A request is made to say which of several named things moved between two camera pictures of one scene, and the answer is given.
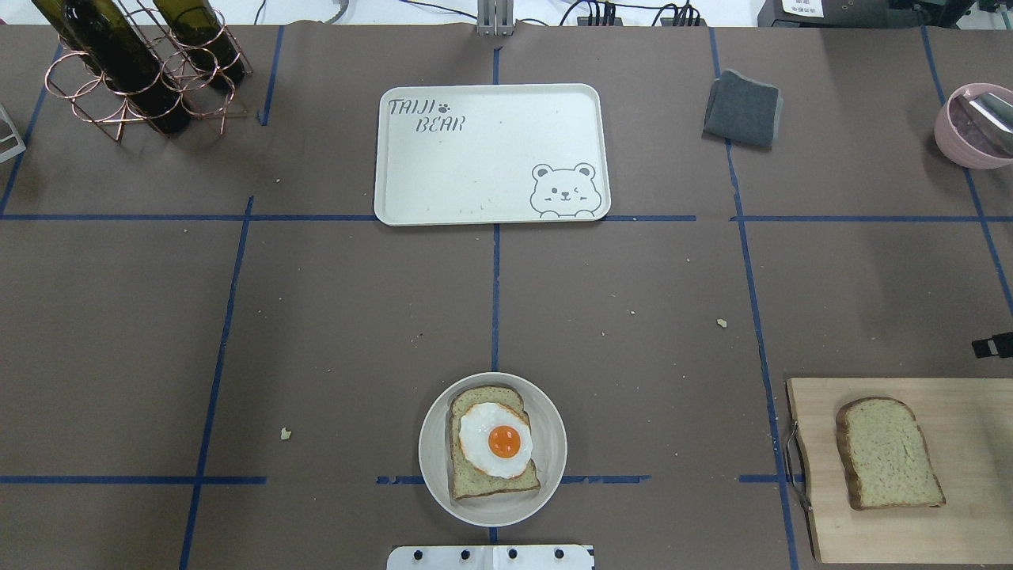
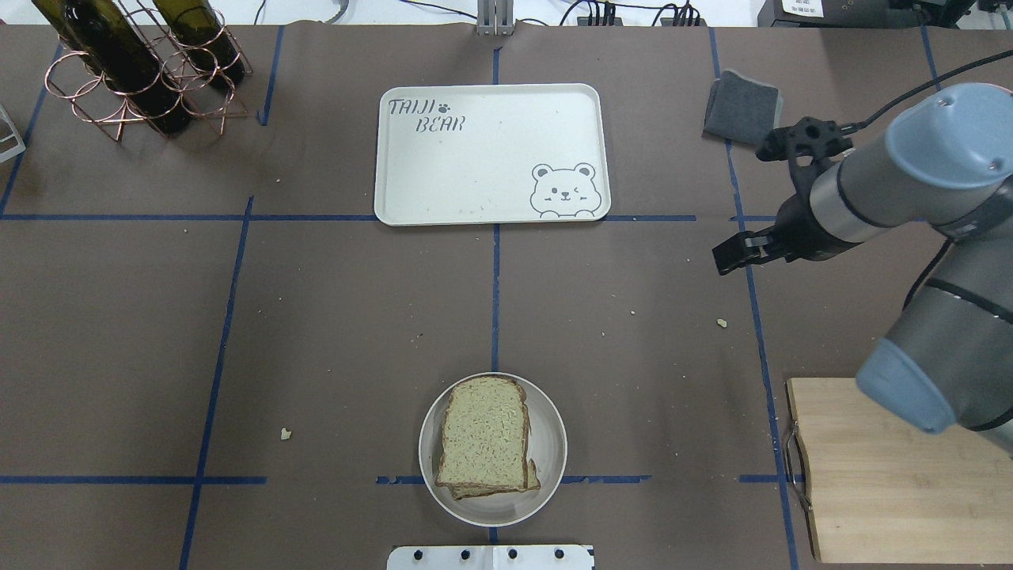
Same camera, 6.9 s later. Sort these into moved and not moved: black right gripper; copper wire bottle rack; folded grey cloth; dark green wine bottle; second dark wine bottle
Moved: black right gripper
Not moved: copper wire bottle rack; dark green wine bottle; folded grey cloth; second dark wine bottle
